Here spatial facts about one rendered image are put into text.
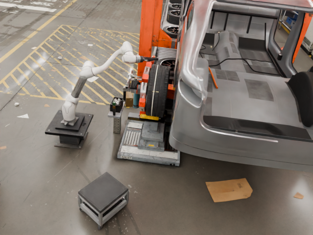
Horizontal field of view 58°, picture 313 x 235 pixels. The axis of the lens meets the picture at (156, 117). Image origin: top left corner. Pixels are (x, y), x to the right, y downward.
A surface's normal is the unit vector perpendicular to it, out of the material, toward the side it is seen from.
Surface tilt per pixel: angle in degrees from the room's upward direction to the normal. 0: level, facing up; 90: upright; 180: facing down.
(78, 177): 0
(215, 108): 19
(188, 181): 0
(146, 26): 90
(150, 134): 0
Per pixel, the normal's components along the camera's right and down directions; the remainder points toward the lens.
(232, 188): 0.07, -0.80
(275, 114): 0.06, -0.55
